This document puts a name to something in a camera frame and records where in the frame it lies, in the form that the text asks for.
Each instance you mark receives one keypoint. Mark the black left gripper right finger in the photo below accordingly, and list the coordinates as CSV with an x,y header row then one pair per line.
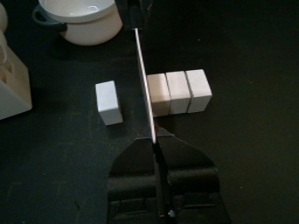
x,y
191,175

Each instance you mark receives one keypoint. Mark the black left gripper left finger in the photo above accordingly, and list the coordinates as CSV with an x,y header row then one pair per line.
x,y
132,175

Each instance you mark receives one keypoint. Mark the white sushi roll piece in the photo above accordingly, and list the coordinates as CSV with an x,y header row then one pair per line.
x,y
159,93
108,102
198,89
178,90

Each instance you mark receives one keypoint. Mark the white rounded object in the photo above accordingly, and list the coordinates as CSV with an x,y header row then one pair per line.
x,y
1,17

